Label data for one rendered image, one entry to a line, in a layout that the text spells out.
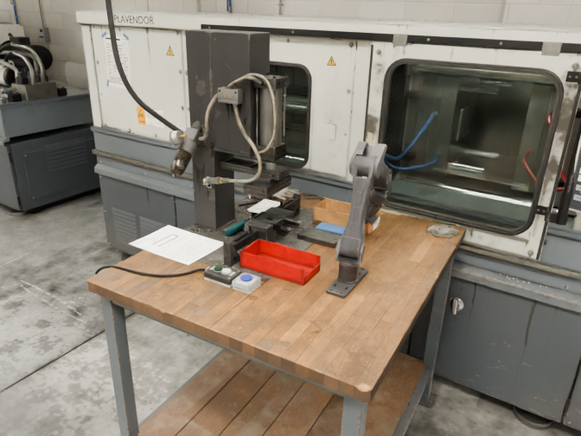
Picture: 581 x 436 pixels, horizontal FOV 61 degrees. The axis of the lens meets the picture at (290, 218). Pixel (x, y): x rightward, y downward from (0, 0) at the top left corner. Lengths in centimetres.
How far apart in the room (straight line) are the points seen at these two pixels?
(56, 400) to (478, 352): 198
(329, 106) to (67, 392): 185
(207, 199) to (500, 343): 143
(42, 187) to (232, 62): 328
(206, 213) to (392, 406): 111
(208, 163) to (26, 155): 294
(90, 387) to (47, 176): 252
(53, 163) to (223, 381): 306
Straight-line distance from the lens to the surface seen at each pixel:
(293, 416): 214
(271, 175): 179
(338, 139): 238
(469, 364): 255
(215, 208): 197
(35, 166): 475
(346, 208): 213
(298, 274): 160
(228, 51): 178
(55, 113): 480
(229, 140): 183
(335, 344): 137
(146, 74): 313
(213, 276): 163
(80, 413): 261
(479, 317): 240
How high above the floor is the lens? 173
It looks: 23 degrees down
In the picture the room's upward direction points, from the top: 2 degrees clockwise
